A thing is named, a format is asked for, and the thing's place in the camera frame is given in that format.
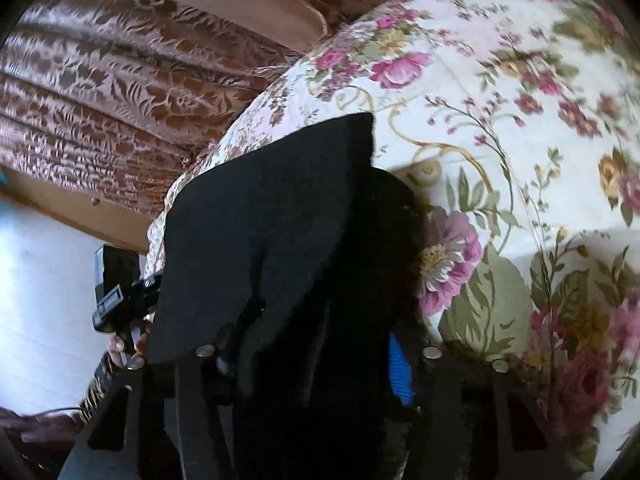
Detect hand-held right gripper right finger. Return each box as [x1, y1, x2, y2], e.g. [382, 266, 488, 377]
[389, 334, 578, 480]

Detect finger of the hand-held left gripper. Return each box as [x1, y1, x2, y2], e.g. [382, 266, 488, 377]
[131, 273, 166, 322]

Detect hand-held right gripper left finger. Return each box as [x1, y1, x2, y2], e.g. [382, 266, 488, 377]
[57, 342, 241, 480]

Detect black pants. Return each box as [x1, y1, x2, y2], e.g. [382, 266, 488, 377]
[147, 112, 432, 480]

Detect person's left hand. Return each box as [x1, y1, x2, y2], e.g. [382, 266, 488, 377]
[106, 329, 152, 370]

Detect wooden baseboard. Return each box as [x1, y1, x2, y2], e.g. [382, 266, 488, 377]
[0, 166, 162, 257]

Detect dark gold patterned cloth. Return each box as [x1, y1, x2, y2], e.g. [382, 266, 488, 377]
[79, 350, 123, 418]

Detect dark red clothing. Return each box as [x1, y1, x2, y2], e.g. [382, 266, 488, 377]
[0, 406, 98, 480]

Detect brown patterned curtain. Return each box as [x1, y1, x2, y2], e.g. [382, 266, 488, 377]
[0, 0, 471, 223]

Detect floral bed sheet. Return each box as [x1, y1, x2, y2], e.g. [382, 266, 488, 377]
[146, 0, 640, 480]

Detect black cable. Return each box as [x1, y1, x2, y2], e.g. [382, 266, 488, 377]
[27, 402, 98, 421]

